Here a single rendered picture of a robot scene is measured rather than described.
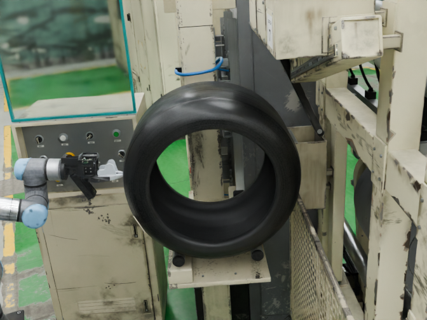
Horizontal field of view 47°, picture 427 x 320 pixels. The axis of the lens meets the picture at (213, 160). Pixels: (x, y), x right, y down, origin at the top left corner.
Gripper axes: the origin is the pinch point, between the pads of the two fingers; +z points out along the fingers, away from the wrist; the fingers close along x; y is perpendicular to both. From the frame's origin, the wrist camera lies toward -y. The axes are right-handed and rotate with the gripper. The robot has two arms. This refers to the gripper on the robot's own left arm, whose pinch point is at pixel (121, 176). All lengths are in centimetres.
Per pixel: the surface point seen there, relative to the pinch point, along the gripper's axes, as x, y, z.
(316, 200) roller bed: 21, -20, 75
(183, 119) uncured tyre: -12.0, 24.8, 21.3
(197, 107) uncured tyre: -10.2, 28.1, 25.5
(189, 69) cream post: 28.3, 31.4, 22.7
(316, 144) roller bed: 21, 5, 72
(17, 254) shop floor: 149, -132, -100
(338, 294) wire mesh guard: -46, -14, 65
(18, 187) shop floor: 267, -136, -138
